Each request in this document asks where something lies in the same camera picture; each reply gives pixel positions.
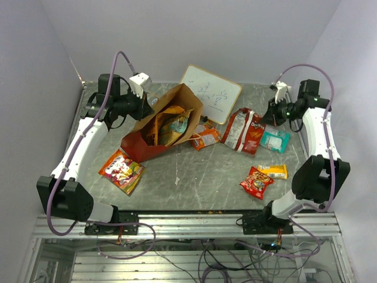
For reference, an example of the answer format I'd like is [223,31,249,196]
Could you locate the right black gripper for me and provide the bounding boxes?
[260,96,300,127]

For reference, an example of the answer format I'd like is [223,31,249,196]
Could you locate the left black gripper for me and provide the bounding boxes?
[114,87,156,121]

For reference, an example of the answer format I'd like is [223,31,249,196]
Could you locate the orange Kettle chips bag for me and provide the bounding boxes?
[144,105,184,146]

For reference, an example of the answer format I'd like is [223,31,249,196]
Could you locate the teal snack pouch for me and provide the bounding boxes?
[259,126,290,153]

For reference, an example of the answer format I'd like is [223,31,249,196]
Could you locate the red brown paper bag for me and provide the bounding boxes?
[121,84,203,163]

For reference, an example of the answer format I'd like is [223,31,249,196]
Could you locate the red Doritos chips bag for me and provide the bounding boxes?
[220,108,265,156]

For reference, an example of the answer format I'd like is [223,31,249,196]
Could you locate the brown gold snack bag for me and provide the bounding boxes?
[158,109,193,147]

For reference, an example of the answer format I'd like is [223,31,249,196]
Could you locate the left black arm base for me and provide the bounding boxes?
[84,212,139,236]

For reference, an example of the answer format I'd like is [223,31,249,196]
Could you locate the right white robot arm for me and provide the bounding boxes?
[259,79,350,233]

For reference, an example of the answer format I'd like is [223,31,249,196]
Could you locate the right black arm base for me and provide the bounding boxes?
[236,212,293,235]

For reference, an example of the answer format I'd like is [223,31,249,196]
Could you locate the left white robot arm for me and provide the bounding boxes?
[37,73,154,234]

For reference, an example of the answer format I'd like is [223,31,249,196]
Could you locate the colourful candy bag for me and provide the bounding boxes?
[98,149,145,196]

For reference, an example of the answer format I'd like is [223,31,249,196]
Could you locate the small red snack bag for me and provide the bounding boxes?
[240,166,275,200]

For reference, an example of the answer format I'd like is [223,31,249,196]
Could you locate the small whiteboard with writing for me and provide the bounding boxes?
[181,65,242,125]

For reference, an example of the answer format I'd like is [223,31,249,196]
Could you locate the yellow snack bar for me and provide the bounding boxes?
[257,164,288,179]

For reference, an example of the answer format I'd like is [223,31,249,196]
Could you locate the orange white snack pack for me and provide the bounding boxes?
[189,121,221,151]

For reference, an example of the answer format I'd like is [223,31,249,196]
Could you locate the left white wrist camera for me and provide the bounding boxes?
[129,73,152,98]

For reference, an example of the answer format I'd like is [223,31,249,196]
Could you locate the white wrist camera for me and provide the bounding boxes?
[270,81,292,104]
[129,73,152,98]

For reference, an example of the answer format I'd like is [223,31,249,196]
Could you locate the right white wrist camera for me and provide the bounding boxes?
[270,81,292,104]

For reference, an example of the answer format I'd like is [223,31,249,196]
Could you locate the aluminium frame rail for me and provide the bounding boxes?
[32,213,342,240]

